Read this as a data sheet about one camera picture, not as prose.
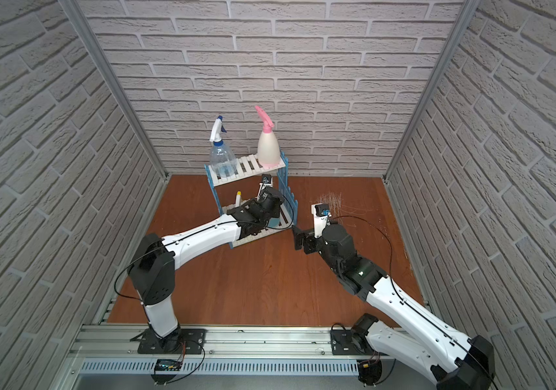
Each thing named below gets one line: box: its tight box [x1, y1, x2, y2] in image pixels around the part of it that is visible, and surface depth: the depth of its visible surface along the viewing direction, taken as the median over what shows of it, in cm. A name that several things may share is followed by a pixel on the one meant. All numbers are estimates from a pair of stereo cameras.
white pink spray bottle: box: [254, 105, 281, 169], surface depth 82 cm
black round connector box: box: [357, 359, 383, 386], surface depth 71 cm
